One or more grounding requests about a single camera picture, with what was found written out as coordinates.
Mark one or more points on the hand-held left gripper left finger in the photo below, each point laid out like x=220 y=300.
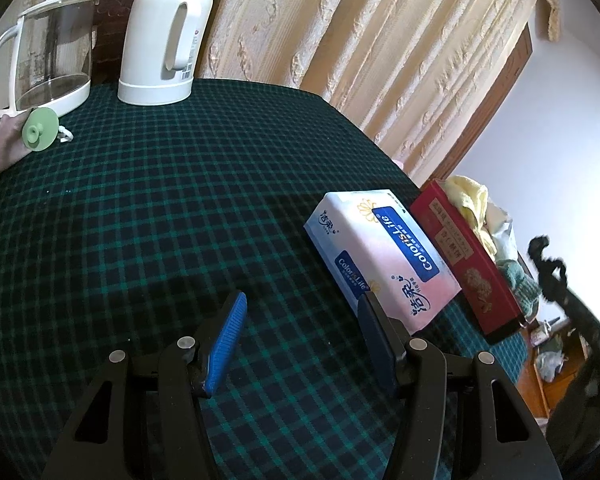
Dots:
x=227 y=342

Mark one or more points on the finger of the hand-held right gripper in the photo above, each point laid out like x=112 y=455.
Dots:
x=582 y=320

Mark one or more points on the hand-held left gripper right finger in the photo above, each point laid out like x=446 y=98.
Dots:
x=380 y=350

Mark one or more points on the green knit cloth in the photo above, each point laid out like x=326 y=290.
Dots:
x=522 y=290

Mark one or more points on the white fluffy cloth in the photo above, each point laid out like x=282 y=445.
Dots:
x=505 y=237

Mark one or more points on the red cardboard box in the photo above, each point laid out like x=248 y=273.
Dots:
x=470 y=270

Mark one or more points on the cream towel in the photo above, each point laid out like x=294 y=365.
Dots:
x=472 y=200

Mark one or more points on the white plastic bag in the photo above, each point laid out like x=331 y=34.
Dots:
x=547 y=362

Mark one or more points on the tissue pack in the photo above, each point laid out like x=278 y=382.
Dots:
x=380 y=250

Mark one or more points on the green plaid tablecloth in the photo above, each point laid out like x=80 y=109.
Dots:
x=180 y=210

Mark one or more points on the pink toy chair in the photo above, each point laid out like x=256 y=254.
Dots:
x=400 y=163

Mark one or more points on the green round lid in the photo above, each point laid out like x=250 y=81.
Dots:
x=40 y=130

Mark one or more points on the glass kettle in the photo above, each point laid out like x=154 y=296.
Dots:
x=55 y=102

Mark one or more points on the pale pink cloth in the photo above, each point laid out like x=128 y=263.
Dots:
x=0 y=150

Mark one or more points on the beige curtain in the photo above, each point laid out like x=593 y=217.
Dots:
x=380 y=35

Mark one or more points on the white electric kettle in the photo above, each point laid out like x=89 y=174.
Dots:
x=150 y=35

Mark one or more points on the dark wooden chair back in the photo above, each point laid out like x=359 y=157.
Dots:
x=112 y=25

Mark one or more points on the wooden door frame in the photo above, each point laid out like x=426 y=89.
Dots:
x=505 y=90

